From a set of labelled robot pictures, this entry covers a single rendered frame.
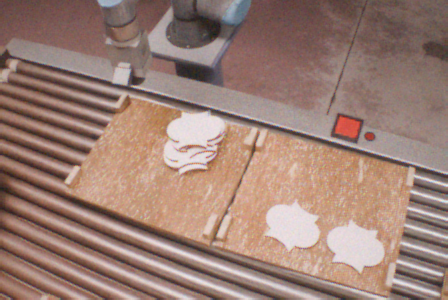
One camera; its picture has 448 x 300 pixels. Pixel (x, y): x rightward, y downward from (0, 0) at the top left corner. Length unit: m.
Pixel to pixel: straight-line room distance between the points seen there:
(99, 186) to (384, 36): 2.22
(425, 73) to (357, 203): 1.81
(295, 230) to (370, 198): 0.21
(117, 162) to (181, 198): 0.21
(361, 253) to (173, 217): 0.45
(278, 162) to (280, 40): 1.79
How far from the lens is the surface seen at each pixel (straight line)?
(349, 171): 1.25
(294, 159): 1.26
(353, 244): 1.14
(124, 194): 1.25
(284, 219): 1.15
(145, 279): 1.15
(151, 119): 1.37
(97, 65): 1.61
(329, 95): 2.68
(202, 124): 1.25
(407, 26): 3.21
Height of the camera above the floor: 1.96
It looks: 52 degrees down
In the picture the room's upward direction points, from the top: 7 degrees counter-clockwise
